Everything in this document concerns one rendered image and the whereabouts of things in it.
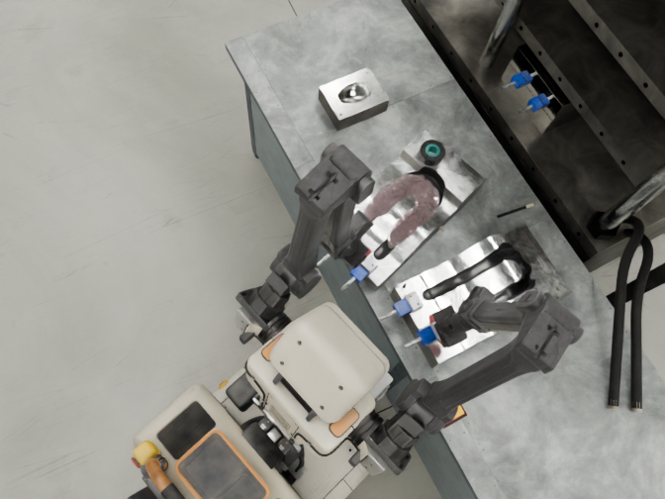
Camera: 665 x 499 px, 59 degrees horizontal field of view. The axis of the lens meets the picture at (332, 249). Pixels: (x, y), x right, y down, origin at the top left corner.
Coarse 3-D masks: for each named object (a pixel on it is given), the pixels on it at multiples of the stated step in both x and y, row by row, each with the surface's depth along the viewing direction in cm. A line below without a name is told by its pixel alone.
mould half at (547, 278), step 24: (504, 240) 180; (528, 240) 189; (456, 264) 182; (504, 264) 177; (552, 264) 186; (408, 288) 177; (456, 288) 179; (552, 288) 184; (432, 312) 175; (480, 336) 174; (432, 360) 174
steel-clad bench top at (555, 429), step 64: (384, 0) 228; (256, 64) 214; (320, 64) 215; (384, 64) 217; (320, 128) 206; (384, 128) 208; (448, 128) 209; (512, 192) 202; (448, 256) 192; (576, 256) 195; (384, 320) 183; (512, 384) 178; (576, 384) 179; (512, 448) 171; (576, 448) 173; (640, 448) 174
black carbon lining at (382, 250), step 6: (426, 168) 191; (420, 174) 194; (426, 174) 194; (432, 174) 192; (438, 174) 190; (432, 180) 194; (438, 180) 192; (438, 186) 193; (444, 186) 188; (438, 204) 190; (384, 246) 186; (378, 252) 185; (384, 252) 185; (378, 258) 184
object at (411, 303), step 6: (408, 294) 174; (414, 294) 174; (402, 300) 174; (408, 300) 173; (414, 300) 173; (420, 300) 173; (396, 306) 174; (402, 306) 174; (408, 306) 174; (414, 306) 173; (420, 306) 173; (390, 312) 174; (396, 312) 174; (402, 312) 173; (408, 312) 173; (384, 318) 173
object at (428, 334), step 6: (432, 324) 167; (420, 330) 169; (426, 330) 167; (432, 330) 168; (420, 336) 167; (426, 336) 167; (432, 336) 168; (438, 336) 167; (414, 342) 166; (420, 342) 169; (426, 342) 166
